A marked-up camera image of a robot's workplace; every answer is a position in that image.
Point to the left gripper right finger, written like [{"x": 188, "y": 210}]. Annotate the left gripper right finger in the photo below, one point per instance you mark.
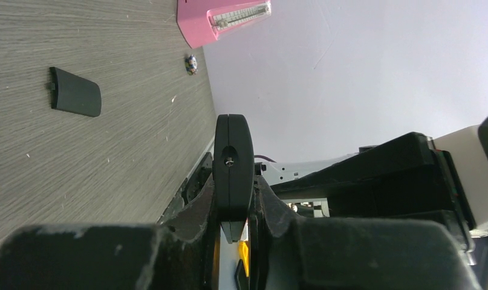
[{"x": 276, "y": 255}]

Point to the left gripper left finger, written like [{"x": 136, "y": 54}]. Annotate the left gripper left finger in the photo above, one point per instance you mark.
[{"x": 189, "y": 249}]

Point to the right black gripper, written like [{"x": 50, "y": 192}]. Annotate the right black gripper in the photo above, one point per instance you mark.
[{"x": 422, "y": 189}]

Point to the black remote control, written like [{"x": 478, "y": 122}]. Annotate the black remote control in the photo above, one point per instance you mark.
[{"x": 233, "y": 173}]

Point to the black battery cover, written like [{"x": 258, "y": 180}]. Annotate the black battery cover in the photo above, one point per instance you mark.
[{"x": 74, "y": 94}]

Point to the small patterned ball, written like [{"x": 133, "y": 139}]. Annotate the small patterned ball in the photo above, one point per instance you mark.
[{"x": 191, "y": 64}]

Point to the pink metronome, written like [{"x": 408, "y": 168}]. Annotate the pink metronome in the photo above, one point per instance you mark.
[{"x": 203, "y": 22}]

